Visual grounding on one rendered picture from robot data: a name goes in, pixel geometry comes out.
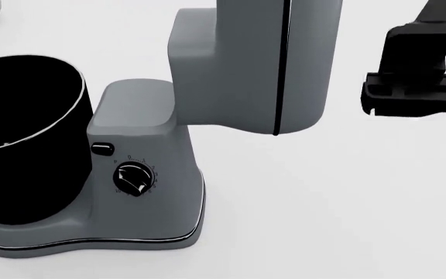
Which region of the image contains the gray stand mixer base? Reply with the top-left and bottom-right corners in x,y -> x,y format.
0,78 -> 209,260

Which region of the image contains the black speed dial knob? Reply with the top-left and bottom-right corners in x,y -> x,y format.
113,162 -> 153,196

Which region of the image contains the black mixing bowl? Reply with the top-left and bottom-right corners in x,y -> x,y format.
0,53 -> 96,227

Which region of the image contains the gray stand mixer head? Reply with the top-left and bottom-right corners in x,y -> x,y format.
166,0 -> 344,137

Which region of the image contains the black release button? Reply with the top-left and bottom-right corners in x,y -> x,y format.
90,141 -> 115,156

